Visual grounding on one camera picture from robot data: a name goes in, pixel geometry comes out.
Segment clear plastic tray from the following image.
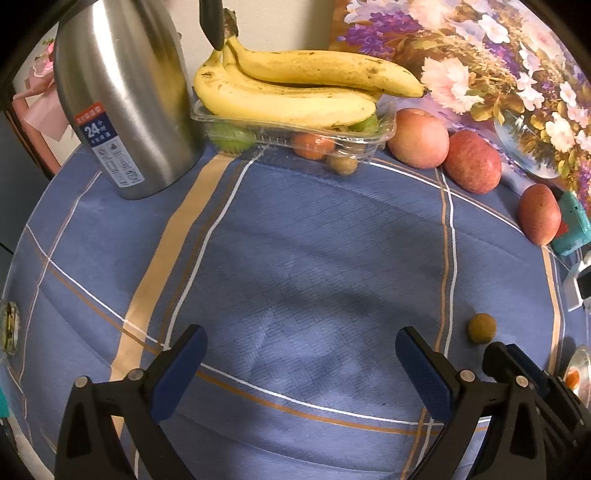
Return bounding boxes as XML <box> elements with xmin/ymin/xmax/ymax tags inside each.
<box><xmin>191</xmin><ymin>99</ymin><xmax>398</xmax><ymax>168</ymax></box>

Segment round glass dish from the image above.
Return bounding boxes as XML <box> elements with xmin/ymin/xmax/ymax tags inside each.
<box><xmin>0</xmin><ymin>300</ymin><xmax>21</xmax><ymax>355</ymax></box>

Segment pink gift box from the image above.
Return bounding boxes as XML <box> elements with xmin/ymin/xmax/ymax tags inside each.
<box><xmin>13</xmin><ymin>37</ymin><xmax>70</xmax><ymax>172</ymax></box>

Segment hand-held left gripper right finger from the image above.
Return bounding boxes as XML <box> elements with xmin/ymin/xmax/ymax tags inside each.
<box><xmin>396</xmin><ymin>325</ymin><xmax>572</xmax><ymax>480</ymax></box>

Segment pale pink apple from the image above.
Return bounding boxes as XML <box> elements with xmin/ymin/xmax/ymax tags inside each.
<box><xmin>386</xmin><ymin>108</ymin><xmax>450</xmax><ymax>169</ymax></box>

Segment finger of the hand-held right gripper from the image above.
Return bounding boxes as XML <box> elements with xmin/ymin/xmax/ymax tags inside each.
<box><xmin>482</xmin><ymin>342</ymin><xmax>516</xmax><ymax>384</ymax></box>
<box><xmin>505</xmin><ymin>344</ymin><xmax>561</xmax><ymax>403</ymax></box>

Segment red apple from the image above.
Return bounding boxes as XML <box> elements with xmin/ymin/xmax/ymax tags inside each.
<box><xmin>444</xmin><ymin>130</ymin><xmax>502</xmax><ymax>195</ymax></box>

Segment blue checked tablecloth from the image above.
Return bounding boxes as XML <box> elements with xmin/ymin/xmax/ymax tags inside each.
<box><xmin>0</xmin><ymin>138</ymin><xmax>591</xmax><ymax>480</ymax></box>

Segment large red-yellow apple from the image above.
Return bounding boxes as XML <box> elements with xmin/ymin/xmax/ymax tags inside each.
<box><xmin>517</xmin><ymin>184</ymin><xmax>563</xmax><ymax>246</ymax></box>

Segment small brown fruit in tray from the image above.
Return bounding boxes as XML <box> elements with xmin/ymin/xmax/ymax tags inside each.
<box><xmin>327</xmin><ymin>154</ymin><xmax>360</xmax><ymax>176</ymax></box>

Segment small orange fruit in tray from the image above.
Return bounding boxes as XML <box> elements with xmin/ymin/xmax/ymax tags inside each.
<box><xmin>293</xmin><ymin>133</ymin><xmax>337</xmax><ymax>161</ymax></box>

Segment yellow banana bunch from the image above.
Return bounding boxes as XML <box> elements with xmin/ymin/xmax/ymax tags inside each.
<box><xmin>193</xmin><ymin>21</ymin><xmax>426</xmax><ymax>131</ymax></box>

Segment stainless steel thermos jug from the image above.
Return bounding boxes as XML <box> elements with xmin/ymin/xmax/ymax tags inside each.
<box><xmin>53</xmin><ymin>0</ymin><xmax>225</xmax><ymax>200</ymax></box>

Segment teal plastic box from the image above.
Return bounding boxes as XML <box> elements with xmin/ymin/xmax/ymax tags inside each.
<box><xmin>549</xmin><ymin>191</ymin><xmax>591</xmax><ymax>256</ymax></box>

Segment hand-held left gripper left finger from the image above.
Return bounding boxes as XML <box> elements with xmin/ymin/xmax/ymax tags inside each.
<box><xmin>54</xmin><ymin>324</ymin><xmax>208</xmax><ymax>480</ymax></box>

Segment stainless steel bowl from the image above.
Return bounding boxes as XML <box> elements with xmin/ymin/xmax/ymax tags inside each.
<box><xmin>561</xmin><ymin>345</ymin><xmax>591</xmax><ymax>402</ymax></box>

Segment yellow-brown round fruit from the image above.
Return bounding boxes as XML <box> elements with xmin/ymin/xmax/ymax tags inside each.
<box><xmin>468</xmin><ymin>314</ymin><xmax>498</xmax><ymax>344</ymax></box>

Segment green fruit in tray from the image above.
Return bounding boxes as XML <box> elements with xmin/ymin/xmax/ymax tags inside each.
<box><xmin>208</xmin><ymin>122</ymin><xmax>257</xmax><ymax>154</ymax></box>
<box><xmin>348</xmin><ymin>114</ymin><xmax>382</xmax><ymax>137</ymax></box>

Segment flower painting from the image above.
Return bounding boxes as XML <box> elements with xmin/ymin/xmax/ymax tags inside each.
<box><xmin>329</xmin><ymin>0</ymin><xmax>591</xmax><ymax>217</ymax></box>

